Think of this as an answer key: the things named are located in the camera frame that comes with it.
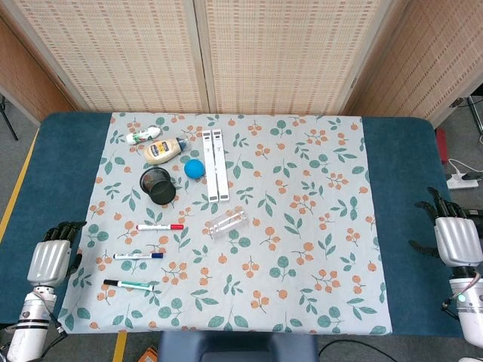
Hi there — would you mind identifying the black cap green label marker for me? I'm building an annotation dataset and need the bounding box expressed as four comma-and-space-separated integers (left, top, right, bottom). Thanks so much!
103, 278, 155, 292

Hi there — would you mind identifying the long white plastic bar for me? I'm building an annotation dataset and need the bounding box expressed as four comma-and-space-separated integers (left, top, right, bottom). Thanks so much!
211, 129, 230, 202
202, 130, 220, 202

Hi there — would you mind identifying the red cap white marker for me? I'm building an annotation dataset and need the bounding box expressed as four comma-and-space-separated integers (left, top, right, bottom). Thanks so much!
135, 223, 185, 232

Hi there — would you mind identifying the white power strip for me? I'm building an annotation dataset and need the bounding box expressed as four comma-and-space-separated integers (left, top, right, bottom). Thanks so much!
446, 173, 480, 190

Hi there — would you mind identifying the brown woven screen panel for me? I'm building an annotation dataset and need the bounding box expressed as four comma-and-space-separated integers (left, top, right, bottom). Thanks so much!
341, 0, 483, 127
0, 14, 76, 125

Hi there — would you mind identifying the small white green-label bottle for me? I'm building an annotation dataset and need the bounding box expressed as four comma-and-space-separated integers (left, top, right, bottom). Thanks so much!
125, 126, 162, 146

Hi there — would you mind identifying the black metal stand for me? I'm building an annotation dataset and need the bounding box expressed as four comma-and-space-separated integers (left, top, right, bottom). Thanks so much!
451, 96, 483, 144

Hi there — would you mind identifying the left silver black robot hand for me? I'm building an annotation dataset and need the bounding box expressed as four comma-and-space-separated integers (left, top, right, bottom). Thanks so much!
26, 220, 88, 288

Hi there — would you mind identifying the right arm wrist cable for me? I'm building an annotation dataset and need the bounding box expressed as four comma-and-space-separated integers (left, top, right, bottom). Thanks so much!
441, 273, 483, 321

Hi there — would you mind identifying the red object beside table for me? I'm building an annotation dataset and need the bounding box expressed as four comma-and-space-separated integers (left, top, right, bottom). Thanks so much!
434, 127, 450, 166

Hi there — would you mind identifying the light woven screen panel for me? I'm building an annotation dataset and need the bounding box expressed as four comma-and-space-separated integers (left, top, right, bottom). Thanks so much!
0, 0, 211, 114
194, 0, 411, 116

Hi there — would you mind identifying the blue ball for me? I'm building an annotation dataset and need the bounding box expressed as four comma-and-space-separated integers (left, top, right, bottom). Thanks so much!
183, 158, 206, 179

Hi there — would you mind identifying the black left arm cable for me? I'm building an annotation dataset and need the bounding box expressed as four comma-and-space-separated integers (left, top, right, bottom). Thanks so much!
41, 311, 69, 355

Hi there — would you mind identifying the black tripod leg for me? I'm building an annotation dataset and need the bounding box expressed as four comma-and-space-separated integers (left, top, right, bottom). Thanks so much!
0, 96, 19, 142

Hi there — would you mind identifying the blue cap white marker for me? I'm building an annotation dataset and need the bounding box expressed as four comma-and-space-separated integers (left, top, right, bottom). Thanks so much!
112, 251, 165, 261

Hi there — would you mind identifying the clear plastic cup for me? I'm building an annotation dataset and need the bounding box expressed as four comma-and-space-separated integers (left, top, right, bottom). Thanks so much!
204, 210, 250, 241

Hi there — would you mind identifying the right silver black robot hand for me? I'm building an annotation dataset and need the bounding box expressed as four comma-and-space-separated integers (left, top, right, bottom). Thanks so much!
409, 186, 483, 269

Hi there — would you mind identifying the dark blue felt table cover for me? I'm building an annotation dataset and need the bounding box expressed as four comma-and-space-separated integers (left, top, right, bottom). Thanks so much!
0, 112, 469, 339

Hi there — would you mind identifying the beige mayonnaise squeeze bottle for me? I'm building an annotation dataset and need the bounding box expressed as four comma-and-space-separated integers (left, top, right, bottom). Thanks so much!
143, 137, 189, 166

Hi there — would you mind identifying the black floor cable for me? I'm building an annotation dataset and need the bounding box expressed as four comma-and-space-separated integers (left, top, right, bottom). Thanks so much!
318, 339, 389, 362

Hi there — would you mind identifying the floral print tablecloth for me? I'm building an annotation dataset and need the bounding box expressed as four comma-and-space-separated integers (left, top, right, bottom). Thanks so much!
56, 112, 393, 336

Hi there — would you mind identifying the black mesh pen holder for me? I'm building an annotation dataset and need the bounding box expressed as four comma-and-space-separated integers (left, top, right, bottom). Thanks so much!
139, 167, 177, 207

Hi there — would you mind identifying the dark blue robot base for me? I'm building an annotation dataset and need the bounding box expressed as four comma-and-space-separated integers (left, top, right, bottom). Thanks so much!
157, 331, 318, 362

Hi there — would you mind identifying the white power cable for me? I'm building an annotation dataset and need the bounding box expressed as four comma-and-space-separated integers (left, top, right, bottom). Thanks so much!
448, 158, 471, 178

